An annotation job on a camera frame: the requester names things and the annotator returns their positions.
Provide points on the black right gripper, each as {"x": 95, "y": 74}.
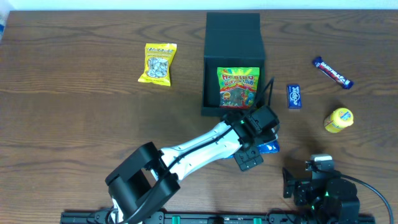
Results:
{"x": 299, "y": 191}

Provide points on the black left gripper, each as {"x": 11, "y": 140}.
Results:
{"x": 249, "y": 158}

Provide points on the blue Oreo cookie pack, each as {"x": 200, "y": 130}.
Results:
{"x": 263, "y": 148}

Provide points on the green Haribo worms bag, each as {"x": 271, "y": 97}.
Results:
{"x": 238, "y": 86}

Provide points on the yellow nuts snack bag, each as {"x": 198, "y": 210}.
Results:
{"x": 158, "y": 59}

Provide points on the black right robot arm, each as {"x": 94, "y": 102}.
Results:
{"x": 326, "y": 198}

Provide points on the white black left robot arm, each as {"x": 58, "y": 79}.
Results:
{"x": 149, "y": 177}

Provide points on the blue Eclipse mints tin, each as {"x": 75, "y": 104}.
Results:
{"x": 294, "y": 100}

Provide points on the yellow Mentos gum bottle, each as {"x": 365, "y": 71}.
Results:
{"x": 340, "y": 119}

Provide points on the black open gift box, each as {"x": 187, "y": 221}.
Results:
{"x": 231, "y": 40}

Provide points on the purple Dairy Milk bar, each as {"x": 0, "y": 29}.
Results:
{"x": 345, "y": 83}

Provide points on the black mounting rail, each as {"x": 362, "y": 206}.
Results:
{"x": 191, "y": 218}

